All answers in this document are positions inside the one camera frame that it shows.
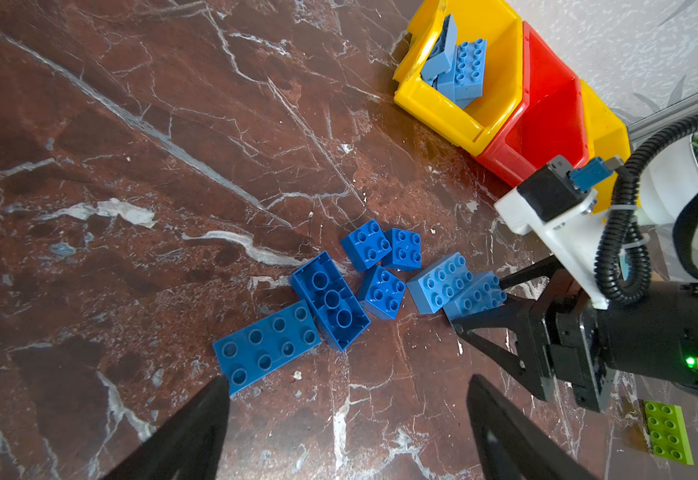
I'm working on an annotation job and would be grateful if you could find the red bin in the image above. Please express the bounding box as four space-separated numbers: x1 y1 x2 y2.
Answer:
474 22 589 187

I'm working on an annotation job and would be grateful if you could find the small dark blue lego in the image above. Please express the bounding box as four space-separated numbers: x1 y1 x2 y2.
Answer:
382 228 422 271
340 219 392 272
357 265 406 320

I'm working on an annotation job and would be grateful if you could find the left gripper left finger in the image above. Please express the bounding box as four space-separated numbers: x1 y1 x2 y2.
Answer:
105 375 230 479

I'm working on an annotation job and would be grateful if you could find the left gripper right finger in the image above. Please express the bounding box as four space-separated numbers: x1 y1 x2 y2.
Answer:
466 374 594 479

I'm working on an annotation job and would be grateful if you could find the left yellow bin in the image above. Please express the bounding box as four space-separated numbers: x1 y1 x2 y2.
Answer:
394 1 523 156

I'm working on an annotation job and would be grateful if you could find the light blue lego plate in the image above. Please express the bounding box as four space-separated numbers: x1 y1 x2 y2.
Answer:
443 271 507 322

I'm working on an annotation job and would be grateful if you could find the green lego brick near base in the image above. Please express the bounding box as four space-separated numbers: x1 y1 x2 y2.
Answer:
643 401 694 466

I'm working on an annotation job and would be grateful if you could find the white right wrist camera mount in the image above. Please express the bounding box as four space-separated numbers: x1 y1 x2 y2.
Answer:
494 156 623 310

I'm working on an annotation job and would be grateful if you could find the light blue lego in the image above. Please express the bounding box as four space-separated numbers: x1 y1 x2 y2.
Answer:
435 39 487 109
406 252 473 314
421 14 458 86

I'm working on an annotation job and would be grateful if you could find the right yellow bin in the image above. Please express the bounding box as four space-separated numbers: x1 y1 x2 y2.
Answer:
579 79 632 214

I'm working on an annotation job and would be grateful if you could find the dark blue lego brick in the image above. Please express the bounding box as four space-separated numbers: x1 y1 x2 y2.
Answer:
289 252 371 352

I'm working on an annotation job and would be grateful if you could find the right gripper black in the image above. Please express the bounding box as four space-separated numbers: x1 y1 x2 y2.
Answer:
452 255 698 412

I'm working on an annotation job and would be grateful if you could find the light blue lego top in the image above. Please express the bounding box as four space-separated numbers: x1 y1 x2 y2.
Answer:
406 252 473 314

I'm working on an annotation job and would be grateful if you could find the potted flower plant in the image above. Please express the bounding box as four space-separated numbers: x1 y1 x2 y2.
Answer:
636 135 698 226

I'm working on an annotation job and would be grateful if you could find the yellow bin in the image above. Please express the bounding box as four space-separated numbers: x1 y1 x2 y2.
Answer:
394 1 523 156
579 79 632 214

